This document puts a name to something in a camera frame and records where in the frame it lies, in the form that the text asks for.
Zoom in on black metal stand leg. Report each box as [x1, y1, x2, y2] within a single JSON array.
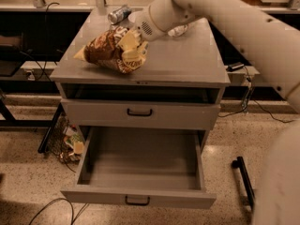
[[232, 157, 255, 209]]

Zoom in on silver soda can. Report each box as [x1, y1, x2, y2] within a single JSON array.
[[108, 5, 132, 24]]

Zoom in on black floor cable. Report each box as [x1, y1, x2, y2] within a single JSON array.
[[28, 198, 90, 225]]

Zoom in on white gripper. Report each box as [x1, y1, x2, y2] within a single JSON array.
[[117, 7, 166, 68]]

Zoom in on brown chip bag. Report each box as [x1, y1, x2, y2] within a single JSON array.
[[74, 26, 140, 74]]

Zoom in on closed grey middle drawer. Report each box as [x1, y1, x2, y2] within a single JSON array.
[[61, 98, 219, 130]]

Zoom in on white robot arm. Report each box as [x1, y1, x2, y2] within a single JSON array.
[[133, 0, 300, 225]]

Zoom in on wire basket with trash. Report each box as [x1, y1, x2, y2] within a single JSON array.
[[47, 116, 84, 163]]

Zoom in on clear plastic water bottle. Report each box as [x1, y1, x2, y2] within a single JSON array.
[[168, 24, 188, 38]]

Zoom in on grey drawer cabinet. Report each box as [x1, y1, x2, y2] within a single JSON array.
[[50, 7, 231, 152]]

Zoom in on white bowl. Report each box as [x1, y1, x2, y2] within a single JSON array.
[[128, 11, 140, 23]]

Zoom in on black power adapter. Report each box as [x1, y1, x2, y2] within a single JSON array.
[[226, 62, 245, 72]]

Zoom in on open grey bottom drawer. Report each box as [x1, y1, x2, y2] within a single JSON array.
[[62, 127, 217, 209]]

